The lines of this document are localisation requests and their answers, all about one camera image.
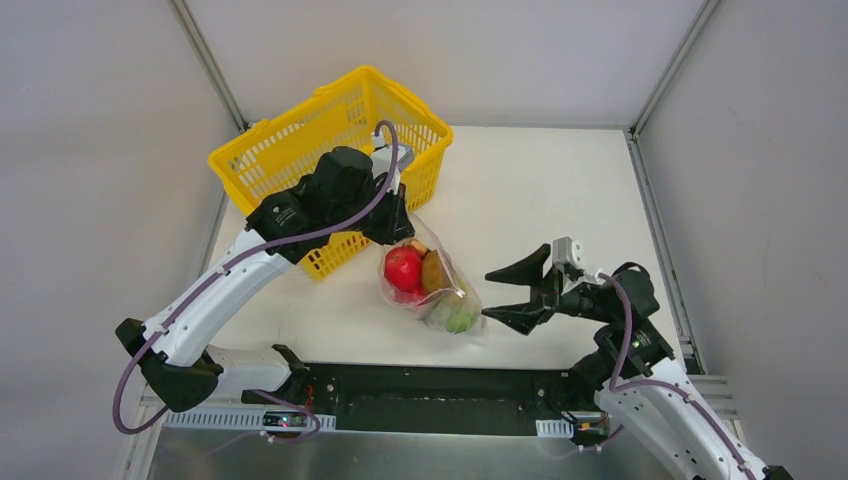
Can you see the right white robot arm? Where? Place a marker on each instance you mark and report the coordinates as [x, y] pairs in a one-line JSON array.
[[633, 374]]

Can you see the yellow plastic basket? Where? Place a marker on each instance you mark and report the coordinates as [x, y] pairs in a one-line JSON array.
[[274, 154]]

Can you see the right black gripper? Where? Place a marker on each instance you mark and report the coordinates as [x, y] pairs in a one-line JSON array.
[[549, 295]]

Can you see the green cabbage toy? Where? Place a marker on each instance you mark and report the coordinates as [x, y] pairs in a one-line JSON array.
[[456, 314]]

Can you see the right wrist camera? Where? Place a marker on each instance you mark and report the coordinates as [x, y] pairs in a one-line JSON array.
[[566, 258]]

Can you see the clear pink-dotted zip bag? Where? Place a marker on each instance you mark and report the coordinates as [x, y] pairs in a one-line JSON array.
[[424, 240]]

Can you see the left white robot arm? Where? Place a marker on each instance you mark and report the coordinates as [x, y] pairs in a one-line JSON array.
[[176, 356]]

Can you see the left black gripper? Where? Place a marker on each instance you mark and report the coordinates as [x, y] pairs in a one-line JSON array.
[[391, 216]]

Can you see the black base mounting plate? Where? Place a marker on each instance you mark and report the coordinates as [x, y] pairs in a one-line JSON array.
[[438, 400]]

